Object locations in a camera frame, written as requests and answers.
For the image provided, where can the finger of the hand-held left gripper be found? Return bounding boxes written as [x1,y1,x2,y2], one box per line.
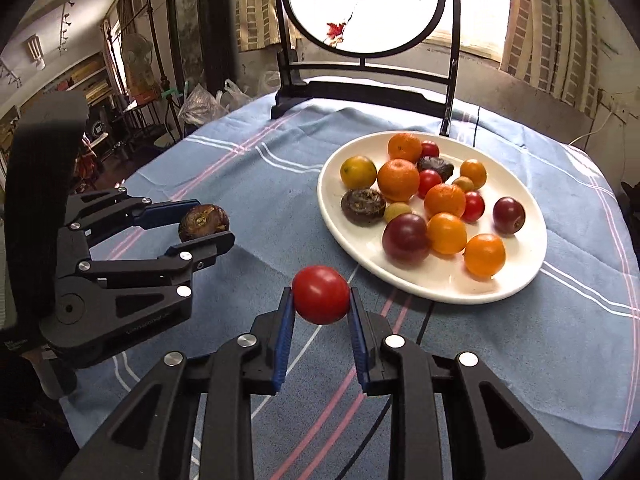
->
[66,187,201,250]
[75,230,236,326]

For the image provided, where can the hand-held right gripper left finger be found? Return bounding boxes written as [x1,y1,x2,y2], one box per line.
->
[60,287,296,480]

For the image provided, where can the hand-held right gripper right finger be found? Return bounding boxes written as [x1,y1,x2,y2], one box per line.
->
[347,287,583,480]

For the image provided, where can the yellowish orange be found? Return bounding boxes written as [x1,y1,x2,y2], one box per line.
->
[464,233,507,278]

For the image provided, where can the green-yellow citrus fruit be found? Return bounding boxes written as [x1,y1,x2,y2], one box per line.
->
[340,155,378,190]

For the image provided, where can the bumpy mandarin orange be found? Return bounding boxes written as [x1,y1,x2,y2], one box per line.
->
[424,183,467,218]

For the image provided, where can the large orange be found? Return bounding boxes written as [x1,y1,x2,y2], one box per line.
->
[377,158,421,203]

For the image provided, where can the white oval plate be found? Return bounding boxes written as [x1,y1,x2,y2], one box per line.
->
[317,131,548,305]

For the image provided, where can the dark red plum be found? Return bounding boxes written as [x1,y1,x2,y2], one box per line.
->
[382,213,432,266]
[492,196,526,235]

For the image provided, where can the small orange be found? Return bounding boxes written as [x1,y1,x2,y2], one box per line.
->
[426,212,469,255]
[459,158,488,190]

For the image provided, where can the clear plastic bag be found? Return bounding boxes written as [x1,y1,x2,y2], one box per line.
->
[177,85,222,126]

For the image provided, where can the white plastic bag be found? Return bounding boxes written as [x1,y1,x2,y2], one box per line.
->
[220,79,251,110]

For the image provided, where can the brown ringed water chestnut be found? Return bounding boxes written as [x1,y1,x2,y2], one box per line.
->
[341,188,387,226]

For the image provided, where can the cluttered bookshelf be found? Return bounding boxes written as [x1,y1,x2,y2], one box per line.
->
[0,55,116,161]

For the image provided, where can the white standing fan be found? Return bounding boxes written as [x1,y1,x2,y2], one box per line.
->
[120,34,153,81]

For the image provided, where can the blue plaid tablecloth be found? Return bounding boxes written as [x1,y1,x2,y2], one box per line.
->
[60,76,640,480]

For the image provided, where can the dark framed painting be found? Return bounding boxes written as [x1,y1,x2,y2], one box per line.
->
[166,0,208,96]

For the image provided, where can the black metal stand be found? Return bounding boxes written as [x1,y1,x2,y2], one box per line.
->
[141,0,183,138]

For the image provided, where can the checked curtain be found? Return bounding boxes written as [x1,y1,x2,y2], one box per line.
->
[236,0,296,53]
[500,0,603,106]

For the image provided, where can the black wooden chair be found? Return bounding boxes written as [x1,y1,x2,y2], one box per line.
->
[270,0,461,137]

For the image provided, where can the black object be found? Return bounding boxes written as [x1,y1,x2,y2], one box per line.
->
[620,180,640,213]

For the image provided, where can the white wall lamp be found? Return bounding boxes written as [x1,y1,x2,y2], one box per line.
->
[26,35,47,70]

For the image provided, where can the white wall cable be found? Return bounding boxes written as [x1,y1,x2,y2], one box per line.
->
[567,107,618,148]

